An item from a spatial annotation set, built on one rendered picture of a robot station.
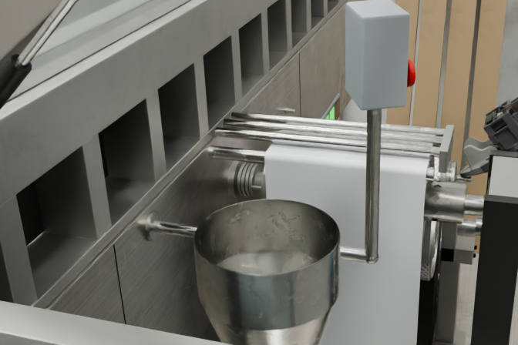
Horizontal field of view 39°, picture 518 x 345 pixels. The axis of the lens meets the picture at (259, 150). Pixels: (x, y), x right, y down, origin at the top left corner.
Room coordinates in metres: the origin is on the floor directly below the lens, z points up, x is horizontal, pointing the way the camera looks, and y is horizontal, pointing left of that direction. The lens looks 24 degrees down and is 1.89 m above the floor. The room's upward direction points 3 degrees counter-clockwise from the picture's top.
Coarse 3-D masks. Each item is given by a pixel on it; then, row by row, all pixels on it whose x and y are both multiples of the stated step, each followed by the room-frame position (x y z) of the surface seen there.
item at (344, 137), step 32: (224, 128) 1.05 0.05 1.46; (256, 128) 1.06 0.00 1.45; (288, 128) 1.05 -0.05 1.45; (320, 128) 1.03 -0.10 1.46; (352, 128) 1.05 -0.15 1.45; (384, 128) 1.03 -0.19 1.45; (416, 128) 1.02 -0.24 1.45; (448, 128) 1.00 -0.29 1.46; (416, 160) 0.94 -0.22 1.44; (448, 160) 0.94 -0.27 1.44
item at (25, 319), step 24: (0, 312) 0.40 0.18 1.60; (24, 312) 0.40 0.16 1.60; (48, 312) 0.39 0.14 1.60; (0, 336) 0.38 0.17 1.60; (24, 336) 0.37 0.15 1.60; (48, 336) 0.37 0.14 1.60; (72, 336) 0.37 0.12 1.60; (96, 336) 0.37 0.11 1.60; (120, 336) 0.37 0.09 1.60; (144, 336) 0.36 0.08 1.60; (168, 336) 0.36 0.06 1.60
